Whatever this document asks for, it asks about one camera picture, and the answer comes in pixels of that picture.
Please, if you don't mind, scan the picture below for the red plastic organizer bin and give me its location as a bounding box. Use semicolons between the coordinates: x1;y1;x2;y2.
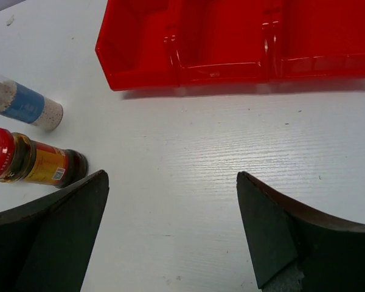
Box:
96;1;365;91

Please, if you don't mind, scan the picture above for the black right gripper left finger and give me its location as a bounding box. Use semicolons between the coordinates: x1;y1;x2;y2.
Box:
0;170;110;291

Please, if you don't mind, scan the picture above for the blue label spice shaker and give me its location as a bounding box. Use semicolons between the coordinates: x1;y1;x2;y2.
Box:
0;74;64;131

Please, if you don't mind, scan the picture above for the red lid sauce jar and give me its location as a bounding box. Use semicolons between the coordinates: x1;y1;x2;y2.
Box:
0;128;89;189

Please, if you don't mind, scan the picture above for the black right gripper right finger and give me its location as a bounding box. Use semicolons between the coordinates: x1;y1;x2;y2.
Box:
237;172;365;291

